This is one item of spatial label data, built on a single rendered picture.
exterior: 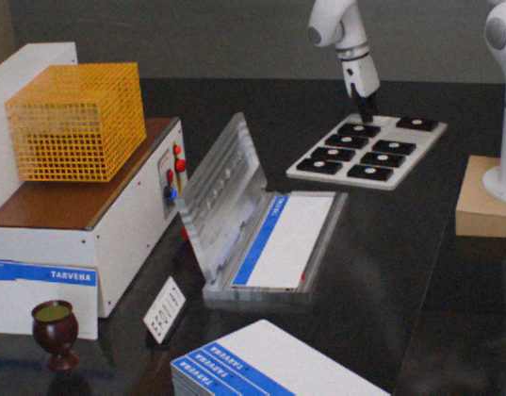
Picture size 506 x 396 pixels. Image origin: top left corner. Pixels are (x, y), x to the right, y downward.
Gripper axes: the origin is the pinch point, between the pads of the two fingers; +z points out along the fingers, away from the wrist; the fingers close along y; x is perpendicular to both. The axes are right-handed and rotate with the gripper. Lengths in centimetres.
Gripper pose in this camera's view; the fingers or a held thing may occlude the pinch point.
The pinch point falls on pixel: (368, 112)
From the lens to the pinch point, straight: 293.0
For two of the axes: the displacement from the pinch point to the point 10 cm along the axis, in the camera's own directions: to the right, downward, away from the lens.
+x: -8.4, 0.6, 5.4
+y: 4.8, -4.1, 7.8
